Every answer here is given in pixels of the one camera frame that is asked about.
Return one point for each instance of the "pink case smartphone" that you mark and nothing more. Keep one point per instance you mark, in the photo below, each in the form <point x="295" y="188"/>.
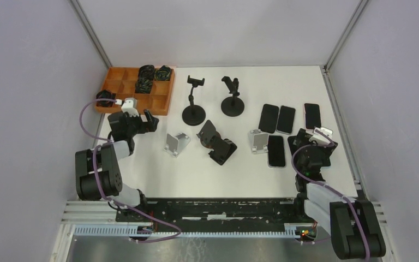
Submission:
<point x="312" y="116"/>

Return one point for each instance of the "silver edge smartphone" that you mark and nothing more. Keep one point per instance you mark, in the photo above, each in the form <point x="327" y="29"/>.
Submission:
<point x="276" y="152"/>

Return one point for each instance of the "black cable bundle corner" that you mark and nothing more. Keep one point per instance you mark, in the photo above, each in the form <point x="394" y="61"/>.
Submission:
<point x="105" y="98"/>

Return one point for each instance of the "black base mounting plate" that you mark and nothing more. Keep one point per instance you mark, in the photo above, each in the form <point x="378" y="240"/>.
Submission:
<point x="221" y="215"/>

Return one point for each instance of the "silver stand left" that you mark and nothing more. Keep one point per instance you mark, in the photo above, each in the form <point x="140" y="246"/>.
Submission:
<point x="175" y="144"/>

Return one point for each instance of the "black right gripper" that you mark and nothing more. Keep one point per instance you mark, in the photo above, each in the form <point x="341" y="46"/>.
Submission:
<point x="303" y="136"/>

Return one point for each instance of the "silver metal phone stand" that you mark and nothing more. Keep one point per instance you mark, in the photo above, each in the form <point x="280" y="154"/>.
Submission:
<point x="258" y="141"/>

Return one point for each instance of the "black round clamp stand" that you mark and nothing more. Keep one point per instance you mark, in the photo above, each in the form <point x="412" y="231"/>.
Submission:
<point x="193" y="115"/>

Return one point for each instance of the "black folding phone stand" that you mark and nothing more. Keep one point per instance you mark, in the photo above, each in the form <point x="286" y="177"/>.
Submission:
<point x="222" y="150"/>

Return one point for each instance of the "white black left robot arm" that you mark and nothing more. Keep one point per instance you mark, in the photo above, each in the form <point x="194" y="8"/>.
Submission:
<point x="97" y="171"/>

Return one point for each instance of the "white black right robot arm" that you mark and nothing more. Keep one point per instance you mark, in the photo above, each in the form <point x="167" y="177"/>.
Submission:
<point x="351" y="223"/>

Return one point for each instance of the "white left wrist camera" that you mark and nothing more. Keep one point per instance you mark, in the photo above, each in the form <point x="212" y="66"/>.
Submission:
<point x="129" y="106"/>

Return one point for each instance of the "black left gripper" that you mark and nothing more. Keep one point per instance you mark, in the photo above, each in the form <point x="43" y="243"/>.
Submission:
<point x="149" y="126"/>

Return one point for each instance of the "orange wooden organizer tray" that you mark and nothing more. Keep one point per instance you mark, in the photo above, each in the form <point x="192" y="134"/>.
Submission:
<point x="151" y="87"/>

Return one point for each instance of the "black smartphone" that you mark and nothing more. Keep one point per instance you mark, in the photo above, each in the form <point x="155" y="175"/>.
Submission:
<point x="268" y="118"/>
<point x="286" y="118"/>

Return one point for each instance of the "black round tall stand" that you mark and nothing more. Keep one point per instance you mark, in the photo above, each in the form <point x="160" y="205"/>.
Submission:
<point x="232" y="106"/>

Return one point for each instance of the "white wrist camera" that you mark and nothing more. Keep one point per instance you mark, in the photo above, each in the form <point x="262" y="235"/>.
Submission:
<point x="322" y="136"/>
<point x="129" y="106"/>

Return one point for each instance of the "round wooden base stand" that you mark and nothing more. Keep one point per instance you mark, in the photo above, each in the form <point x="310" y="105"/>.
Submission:
<point x="207" y="134"/>

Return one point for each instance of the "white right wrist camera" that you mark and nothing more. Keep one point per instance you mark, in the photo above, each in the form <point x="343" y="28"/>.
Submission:
<point x="322" y="136"/>

